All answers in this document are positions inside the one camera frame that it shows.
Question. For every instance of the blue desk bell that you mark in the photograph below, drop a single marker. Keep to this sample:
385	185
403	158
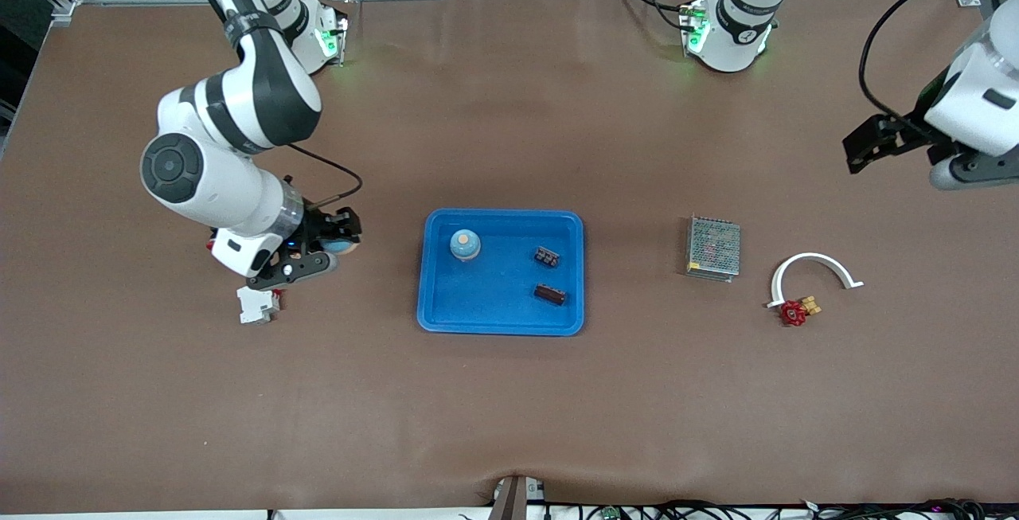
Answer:
465	245
341	248

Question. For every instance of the black electrolytic capacitor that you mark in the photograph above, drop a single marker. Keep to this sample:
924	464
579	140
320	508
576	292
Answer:
547	257

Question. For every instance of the brown electrolytic capacitor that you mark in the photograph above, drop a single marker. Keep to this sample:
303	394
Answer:
550	295

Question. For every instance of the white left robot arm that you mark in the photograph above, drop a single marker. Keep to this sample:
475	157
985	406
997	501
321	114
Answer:
732	34

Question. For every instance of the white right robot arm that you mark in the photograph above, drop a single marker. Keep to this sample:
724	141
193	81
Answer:
199	170

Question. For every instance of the blue plastic tray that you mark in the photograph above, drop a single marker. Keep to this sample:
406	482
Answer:
501	297

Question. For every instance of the white circuit breaker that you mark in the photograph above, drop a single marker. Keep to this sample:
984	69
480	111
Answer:
256	309

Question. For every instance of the white curved plastic arc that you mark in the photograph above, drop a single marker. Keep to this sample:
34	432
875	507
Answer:
812	257

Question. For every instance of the metal mesh power supply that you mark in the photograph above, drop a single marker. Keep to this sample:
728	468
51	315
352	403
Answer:
713	249

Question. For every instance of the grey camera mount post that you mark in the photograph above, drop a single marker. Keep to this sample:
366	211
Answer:
513	500

